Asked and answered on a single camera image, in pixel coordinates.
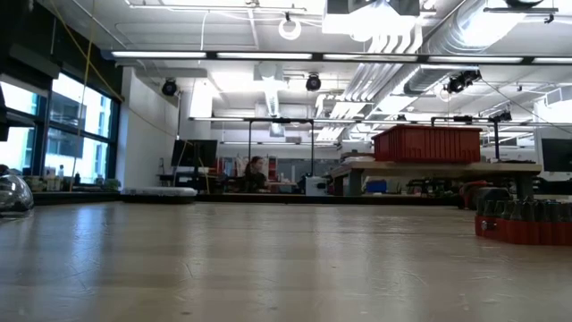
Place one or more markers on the person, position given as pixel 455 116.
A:
pixel 254 179

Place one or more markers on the black ceiling camera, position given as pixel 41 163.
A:
pixel 313 83
pixel 460 82
pixel 169 87

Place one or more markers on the long ceiling light bar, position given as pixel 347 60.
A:
pixel 268 56

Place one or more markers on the silver round air duct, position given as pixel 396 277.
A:
pixel 469 27

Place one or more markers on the wooden workbench on casters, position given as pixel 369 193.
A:
pixel 447 169

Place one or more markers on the black aluminium table frame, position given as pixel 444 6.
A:
pixel 268 199

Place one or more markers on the large glass window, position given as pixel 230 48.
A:
pixel 80 116

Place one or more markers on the black camera stand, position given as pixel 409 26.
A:
pixel 496 138

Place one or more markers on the black computer monitor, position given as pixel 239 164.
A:
pixel 557 154
pixel 194 153

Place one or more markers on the black gantry frame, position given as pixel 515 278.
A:
pixel 279 120

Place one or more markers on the red ribbed storage bin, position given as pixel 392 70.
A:
pixel 424 145

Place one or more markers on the white appliance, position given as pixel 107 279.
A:
pixel 316 185

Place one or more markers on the red bit holder block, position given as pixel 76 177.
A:
pixel 523 232

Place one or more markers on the blue storage bin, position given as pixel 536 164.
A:
pixel 376 187

